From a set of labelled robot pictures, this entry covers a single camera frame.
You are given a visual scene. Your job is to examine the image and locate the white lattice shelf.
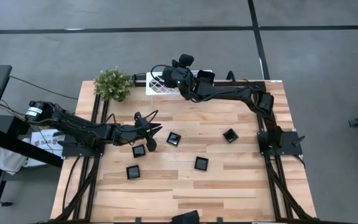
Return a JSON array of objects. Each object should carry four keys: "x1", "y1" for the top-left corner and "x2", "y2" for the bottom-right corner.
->
[{"x1": 145, "y1": 70, "x2": 216, "y2": 107}]

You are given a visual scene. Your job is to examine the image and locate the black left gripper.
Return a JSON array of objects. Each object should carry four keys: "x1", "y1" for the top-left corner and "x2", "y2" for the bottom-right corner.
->
[{"x1": 112, "y1": 111, "x2": 163, "y2": 152}]

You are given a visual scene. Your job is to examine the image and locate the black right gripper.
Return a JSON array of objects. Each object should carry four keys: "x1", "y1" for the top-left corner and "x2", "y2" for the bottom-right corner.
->
[{"x1": 162, "y1": 53, "x2": 200, "y2": 101}]

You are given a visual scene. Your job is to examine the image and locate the white bag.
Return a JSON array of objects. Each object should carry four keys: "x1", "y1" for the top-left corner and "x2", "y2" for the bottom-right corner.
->
[{"x1": 0, "y1": 146, "x2": 27, "y2": 175}]

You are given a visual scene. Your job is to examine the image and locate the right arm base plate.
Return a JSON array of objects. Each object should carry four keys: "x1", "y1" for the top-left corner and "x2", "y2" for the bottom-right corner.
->
[{"x1": 257, "y1": 130, "x2": 306, "y2": 156}]

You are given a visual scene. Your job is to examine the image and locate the white cardboard box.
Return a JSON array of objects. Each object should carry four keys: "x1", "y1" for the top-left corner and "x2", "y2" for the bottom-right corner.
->
[{"x1": 26, "y1": 129, "x2": 67, "y2": 167}]

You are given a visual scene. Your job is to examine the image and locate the black wavy square mini plate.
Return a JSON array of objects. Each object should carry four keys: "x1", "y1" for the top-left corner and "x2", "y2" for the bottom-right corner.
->
[{"x1": 196, "y1": 70, "x2": 216, "y2": 85}]

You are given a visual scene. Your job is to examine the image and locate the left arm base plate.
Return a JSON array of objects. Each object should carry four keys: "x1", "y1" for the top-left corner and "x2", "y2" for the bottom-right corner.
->
[{"x1": 61, "y1": 136, "x2": 107, "y2": 157}]

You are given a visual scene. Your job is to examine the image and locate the green potted plant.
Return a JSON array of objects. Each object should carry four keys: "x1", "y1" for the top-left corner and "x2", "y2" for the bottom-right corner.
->
[{"x1": 93, "y1": 66, "x2": 135, "y2": 103}]

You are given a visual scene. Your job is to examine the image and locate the black cable box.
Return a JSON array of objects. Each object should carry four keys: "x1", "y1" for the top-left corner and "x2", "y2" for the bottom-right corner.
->
[{"x1": 132, "y1": 73, "x2": 148, "y2": 87}]

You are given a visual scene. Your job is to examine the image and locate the black cable loop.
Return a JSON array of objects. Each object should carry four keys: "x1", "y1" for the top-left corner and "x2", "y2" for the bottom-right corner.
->
[{"x1": 226, "y1": 70, "x2": 237, "y2": 85}]

